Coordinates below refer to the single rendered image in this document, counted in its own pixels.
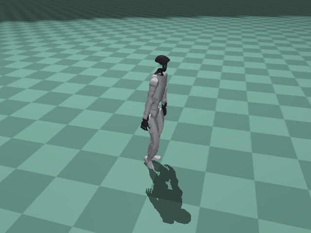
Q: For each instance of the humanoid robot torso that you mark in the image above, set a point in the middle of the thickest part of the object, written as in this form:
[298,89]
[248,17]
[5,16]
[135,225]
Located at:
[158,93]

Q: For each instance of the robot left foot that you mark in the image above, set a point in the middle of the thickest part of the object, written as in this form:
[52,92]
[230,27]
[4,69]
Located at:
[156,157]

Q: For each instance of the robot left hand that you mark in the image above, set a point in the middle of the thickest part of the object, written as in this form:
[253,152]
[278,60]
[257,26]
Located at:
[164,109]

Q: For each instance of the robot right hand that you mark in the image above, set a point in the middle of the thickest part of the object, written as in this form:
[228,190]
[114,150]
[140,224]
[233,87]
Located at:
[144,124]

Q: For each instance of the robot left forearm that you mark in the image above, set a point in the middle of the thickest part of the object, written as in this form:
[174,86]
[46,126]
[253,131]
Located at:
[164,99]

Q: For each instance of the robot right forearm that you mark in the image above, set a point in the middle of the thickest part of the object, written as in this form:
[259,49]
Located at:
[148,106]

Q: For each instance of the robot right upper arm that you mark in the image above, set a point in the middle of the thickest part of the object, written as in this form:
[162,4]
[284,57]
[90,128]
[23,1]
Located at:
[154,82]

